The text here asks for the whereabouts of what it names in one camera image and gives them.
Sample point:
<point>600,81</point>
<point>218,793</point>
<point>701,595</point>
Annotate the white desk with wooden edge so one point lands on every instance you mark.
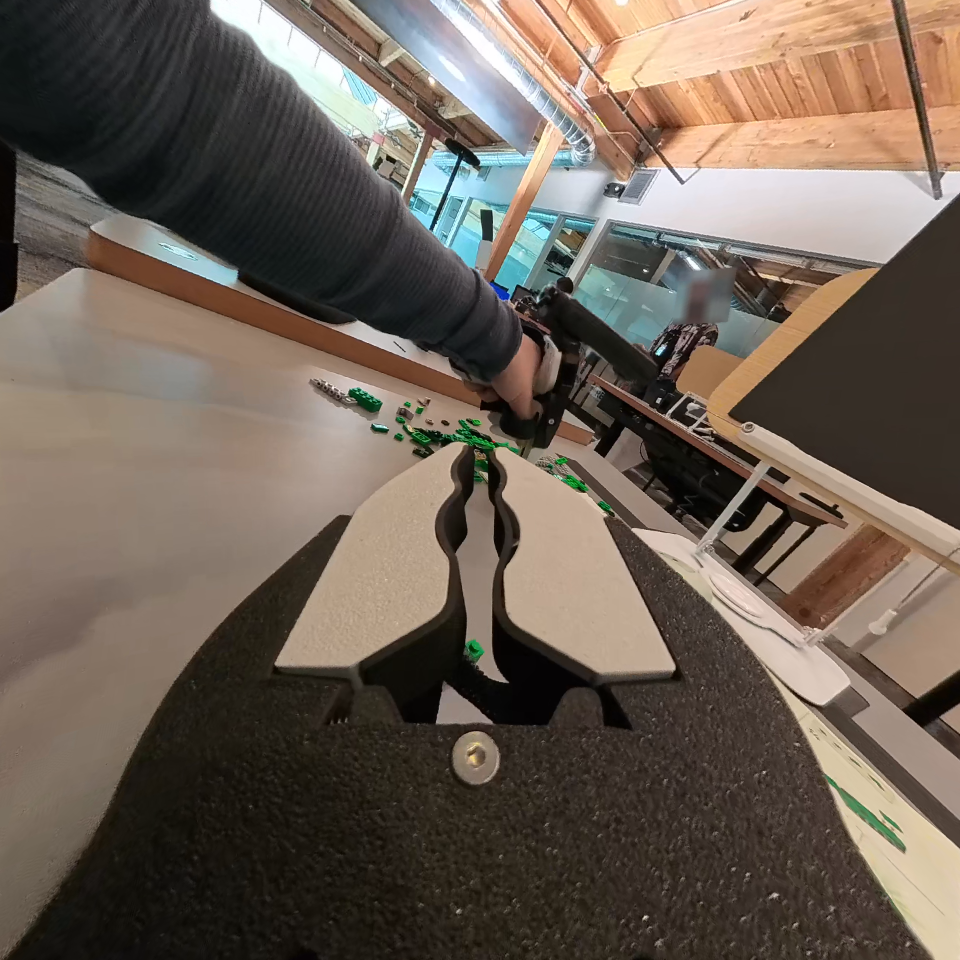
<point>150,274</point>

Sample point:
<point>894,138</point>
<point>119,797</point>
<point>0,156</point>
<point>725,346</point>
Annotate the black tripod stand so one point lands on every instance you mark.
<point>450,187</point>

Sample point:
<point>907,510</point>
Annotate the black ceiling pipe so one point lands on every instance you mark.
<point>919,97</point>

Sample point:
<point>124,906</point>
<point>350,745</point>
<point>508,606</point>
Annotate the dark hanging ceiling panel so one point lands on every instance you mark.
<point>420,30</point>

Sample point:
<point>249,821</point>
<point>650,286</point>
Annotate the open instruction booklet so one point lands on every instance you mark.
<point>900,862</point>

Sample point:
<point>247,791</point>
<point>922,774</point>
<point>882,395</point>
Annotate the person's left forearm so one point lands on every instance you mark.
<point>225,150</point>

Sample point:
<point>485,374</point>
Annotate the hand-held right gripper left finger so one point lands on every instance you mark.
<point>375,585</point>

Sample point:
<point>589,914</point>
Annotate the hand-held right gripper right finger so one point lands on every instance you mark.
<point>585,585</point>

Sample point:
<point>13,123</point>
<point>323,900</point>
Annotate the brown wooden table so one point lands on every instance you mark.
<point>712,442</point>

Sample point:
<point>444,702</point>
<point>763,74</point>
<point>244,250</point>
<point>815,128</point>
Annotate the wall vent grille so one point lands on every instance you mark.
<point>639,187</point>

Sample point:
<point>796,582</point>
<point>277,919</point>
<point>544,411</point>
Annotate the black panel with wooden frame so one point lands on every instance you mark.
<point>885,375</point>

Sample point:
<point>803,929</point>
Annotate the pile of green toy bricks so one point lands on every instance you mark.
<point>442,435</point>

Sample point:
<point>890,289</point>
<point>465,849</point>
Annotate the light wooden panel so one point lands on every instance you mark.
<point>825,300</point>

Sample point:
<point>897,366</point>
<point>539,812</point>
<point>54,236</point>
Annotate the silver air duct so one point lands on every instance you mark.
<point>555,112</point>

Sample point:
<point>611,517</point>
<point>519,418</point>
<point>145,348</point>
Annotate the white stand base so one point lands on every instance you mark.
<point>750,600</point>

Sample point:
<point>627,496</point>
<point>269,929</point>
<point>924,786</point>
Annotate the person's left hand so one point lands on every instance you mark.
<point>517,382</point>

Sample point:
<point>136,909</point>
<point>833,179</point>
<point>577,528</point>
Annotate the wooden post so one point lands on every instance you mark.
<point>525,202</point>

